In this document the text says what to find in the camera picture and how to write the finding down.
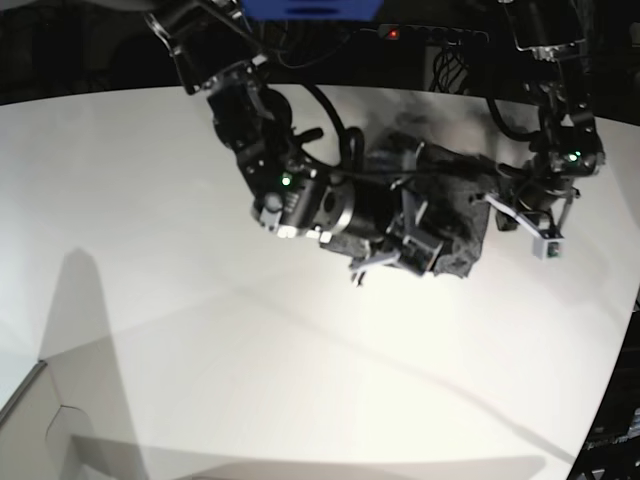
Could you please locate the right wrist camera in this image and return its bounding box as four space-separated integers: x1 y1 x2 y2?
398 236 445 277

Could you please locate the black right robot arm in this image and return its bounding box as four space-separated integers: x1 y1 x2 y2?
145 1 445 283

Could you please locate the white power strip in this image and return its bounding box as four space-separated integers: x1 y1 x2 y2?
377 23 490 45

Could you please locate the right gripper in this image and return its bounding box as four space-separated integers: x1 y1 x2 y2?
349 142 443 287

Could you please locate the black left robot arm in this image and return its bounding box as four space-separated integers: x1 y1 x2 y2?
486 1 606 240

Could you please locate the blue box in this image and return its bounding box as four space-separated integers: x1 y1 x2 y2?
241 0 383 21

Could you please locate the grey t-shirt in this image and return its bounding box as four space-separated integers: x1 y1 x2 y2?
319 130 499 278

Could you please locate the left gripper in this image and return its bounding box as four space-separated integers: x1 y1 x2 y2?
484 187 580 238

